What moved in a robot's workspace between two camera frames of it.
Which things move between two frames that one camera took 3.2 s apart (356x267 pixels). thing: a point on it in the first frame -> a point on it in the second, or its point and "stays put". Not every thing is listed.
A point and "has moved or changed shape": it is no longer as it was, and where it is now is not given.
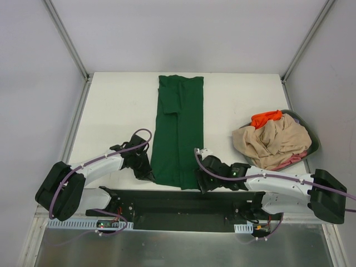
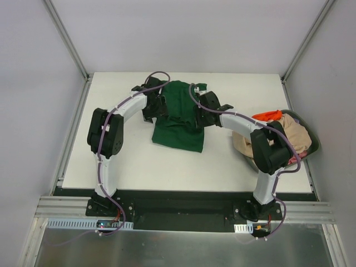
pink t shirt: x=294 y=158 stays put
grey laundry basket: x=314 y=138 stays put
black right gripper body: x=204 y=181 -> x=202 y=117
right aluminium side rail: x=292 y=108 stays put
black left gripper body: x=143 y=169 -> x=155 y=108
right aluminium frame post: x=306 y=41 stays put
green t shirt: x=178 y=130 has moved or changed shape
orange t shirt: x=258 y=119 stays put
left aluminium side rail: x=78 y=115 stays put
